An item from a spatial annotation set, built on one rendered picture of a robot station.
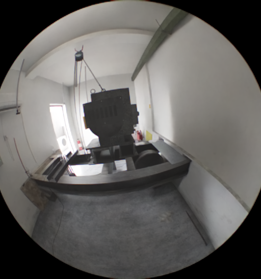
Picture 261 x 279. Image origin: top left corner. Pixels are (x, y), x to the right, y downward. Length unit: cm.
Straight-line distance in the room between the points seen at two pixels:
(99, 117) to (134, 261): 179
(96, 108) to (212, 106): 119
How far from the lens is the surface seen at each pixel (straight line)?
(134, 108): 110
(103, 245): 142
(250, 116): 86
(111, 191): 116
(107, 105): 95
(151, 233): 134
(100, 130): 99
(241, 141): 88
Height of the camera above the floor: 133
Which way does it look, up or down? 20 degrees down
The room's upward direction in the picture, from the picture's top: 7 degrees counter-clockwise
